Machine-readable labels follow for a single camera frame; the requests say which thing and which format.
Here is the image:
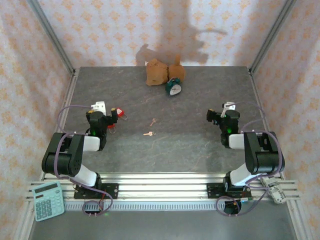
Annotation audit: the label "green alarm clock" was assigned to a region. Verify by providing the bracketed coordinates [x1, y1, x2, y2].
[164, 77, 183, 97]

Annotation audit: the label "brown plush toy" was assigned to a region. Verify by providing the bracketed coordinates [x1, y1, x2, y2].
[145, 53, 186, 86]

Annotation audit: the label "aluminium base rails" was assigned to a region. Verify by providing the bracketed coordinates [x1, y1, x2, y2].
[26, 171, 301, 204]

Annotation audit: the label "white remote device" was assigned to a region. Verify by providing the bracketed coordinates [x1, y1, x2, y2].
[259, 176, 288, 205]

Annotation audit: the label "teal calculator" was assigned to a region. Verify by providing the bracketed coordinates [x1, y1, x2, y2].
[31, 180, 66, 222]

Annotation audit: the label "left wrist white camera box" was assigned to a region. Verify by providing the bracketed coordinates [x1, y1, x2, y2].
[90, 100, 107, 114]

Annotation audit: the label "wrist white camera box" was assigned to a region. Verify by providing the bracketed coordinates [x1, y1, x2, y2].
[90, 100, 107, 114]
[221, 101, 237, 118]

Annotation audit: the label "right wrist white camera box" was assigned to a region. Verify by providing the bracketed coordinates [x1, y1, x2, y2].
[221, 101, 237, 118]

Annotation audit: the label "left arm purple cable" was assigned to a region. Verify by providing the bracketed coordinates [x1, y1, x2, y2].
[53, 104, 113, 218]

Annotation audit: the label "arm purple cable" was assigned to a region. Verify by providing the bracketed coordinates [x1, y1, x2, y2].
[53, 104, 113, 218]
[216, 101, 286, 218]

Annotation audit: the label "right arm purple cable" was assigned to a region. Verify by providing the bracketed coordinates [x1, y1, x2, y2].
[216, 101, 286, 218]

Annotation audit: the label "aluminium table side rail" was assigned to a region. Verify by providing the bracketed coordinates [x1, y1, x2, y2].
[248, 67, 286, 180]
[39, 68, 80, 181]

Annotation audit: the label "slotted grey cable duct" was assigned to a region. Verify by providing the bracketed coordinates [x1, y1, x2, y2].
[63, 201, 218, 211]

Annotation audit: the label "aluminium frame corner post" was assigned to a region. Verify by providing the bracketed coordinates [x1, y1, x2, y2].
[248, 0, 298, 76]
[26, 0, 76, 76]

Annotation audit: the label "aluminium frame leg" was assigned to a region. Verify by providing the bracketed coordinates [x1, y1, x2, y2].
[13, 197, 38, 240]
[286, 199, 310, 240]

